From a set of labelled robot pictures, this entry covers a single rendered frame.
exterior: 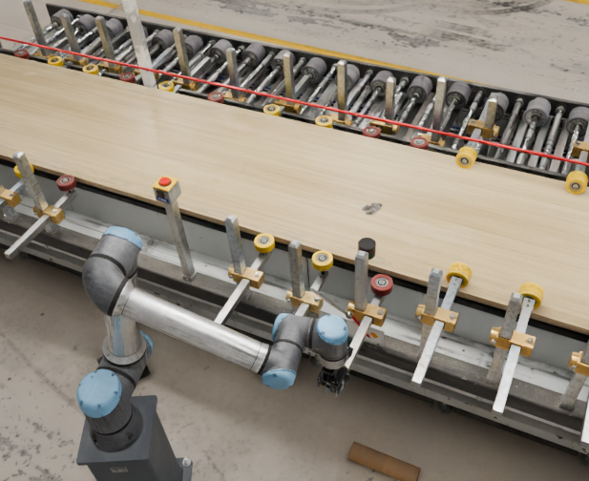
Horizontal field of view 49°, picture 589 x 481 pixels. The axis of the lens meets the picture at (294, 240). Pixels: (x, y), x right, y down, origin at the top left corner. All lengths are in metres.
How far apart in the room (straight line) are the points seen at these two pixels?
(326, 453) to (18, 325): 1.81
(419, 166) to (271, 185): 0.65
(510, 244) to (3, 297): 2.74
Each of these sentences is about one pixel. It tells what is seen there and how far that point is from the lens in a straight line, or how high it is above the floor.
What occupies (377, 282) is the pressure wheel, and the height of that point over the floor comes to 0.91.
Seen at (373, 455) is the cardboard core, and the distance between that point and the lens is 2.94.
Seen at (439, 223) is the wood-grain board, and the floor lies 0.90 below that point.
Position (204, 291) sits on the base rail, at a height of 0.69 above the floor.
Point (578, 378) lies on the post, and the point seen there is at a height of 0.89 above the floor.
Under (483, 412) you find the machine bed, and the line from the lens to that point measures 3.02.
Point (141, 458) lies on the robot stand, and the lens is 2.45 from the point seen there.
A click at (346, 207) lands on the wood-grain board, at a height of 0.90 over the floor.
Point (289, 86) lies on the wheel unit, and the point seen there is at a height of 0.97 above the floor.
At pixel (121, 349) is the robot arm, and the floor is 0.93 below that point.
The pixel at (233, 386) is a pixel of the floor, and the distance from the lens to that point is 3.24.
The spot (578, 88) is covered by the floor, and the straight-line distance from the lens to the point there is 5.26.
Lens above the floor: 2.72
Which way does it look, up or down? 46 degrees down
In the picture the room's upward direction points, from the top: 5 degrees counter-clockwise
